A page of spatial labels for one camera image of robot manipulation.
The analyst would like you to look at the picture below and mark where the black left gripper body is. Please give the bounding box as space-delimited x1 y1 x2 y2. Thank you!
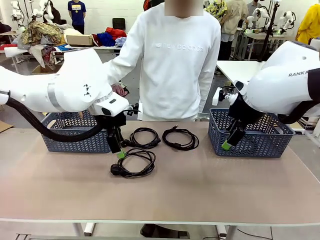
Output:
98 111 127 134

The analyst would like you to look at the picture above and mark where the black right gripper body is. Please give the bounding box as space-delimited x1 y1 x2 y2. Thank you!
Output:
228 96 261 124

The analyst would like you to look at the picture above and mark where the small black power cable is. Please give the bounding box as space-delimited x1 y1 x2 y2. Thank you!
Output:
120 127 160 150

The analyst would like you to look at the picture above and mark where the large black power cable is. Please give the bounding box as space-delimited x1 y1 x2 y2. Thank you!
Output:
110 147 156 179

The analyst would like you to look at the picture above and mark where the person right forearm white sleeve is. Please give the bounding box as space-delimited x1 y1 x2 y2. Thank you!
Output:
103 53 136 85

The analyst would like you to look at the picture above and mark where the blue-grey plastic basket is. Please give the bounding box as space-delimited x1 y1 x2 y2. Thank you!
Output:
208 107 296 159
40 109 112 154

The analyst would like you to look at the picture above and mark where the red plaid clothes heap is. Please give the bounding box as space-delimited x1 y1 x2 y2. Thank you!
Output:
111 79 130 97

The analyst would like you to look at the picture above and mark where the white side table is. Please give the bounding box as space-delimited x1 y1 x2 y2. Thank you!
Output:
216 60 266 87

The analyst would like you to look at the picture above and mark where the person in white sweatshirt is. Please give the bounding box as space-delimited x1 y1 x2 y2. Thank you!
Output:
103 0 222 122

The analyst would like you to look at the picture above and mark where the white clothes table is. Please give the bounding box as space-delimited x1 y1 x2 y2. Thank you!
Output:
3 44 126 66

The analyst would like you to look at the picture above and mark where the black tripod pole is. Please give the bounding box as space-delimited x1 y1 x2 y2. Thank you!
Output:
257 2 280 63

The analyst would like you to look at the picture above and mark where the red and blue clothes pile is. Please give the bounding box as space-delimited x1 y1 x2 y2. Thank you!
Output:
91 26 130 48

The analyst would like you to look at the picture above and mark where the flat cardboard box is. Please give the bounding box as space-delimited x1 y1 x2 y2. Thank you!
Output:
65 34 95 47

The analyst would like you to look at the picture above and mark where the white table leg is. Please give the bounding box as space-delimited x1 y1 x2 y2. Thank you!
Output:
73 221 97 237
216 223 238 240

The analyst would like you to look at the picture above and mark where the person in beige jacket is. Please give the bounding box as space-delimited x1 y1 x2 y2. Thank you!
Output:
219 0 250 61

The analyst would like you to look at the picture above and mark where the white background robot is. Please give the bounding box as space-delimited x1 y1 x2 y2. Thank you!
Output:
9 0 55 25
277 11 298 35
247 6 271 28

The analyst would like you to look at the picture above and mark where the black chair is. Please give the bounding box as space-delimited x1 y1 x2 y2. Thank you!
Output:
112 17 127 31

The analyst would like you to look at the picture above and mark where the black base under table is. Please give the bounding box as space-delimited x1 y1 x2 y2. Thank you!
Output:
139 223 191 240

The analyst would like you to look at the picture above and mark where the person in yellow garment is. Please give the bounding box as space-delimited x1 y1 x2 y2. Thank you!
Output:
296 3 320 46

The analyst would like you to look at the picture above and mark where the person in blue shirt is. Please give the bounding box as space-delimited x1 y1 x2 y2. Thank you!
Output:
67 0 87 35

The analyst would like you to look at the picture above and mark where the patterned clothes pile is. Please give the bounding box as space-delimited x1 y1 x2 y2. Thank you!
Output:
21 21 66 70

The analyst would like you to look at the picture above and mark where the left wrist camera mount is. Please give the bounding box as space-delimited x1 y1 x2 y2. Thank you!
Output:
123 102 142 117

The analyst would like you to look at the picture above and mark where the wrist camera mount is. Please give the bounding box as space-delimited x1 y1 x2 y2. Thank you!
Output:
212 86 238 106
123 102 142 117

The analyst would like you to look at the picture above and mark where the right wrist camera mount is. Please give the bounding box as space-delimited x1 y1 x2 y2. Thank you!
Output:
212 86 238 106

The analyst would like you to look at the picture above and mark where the black left arm hose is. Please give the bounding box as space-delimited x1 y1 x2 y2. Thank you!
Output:
0 90 111 143

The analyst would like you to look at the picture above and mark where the black arm hose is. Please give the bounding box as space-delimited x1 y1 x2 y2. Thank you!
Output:
0 90 111 143
276 67 320 125

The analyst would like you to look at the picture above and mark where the black right arm hose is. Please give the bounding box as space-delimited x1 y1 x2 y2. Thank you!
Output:
276 67 320 125

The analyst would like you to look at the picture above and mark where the black USB cable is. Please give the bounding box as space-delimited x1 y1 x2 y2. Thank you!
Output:
161 125 200 151

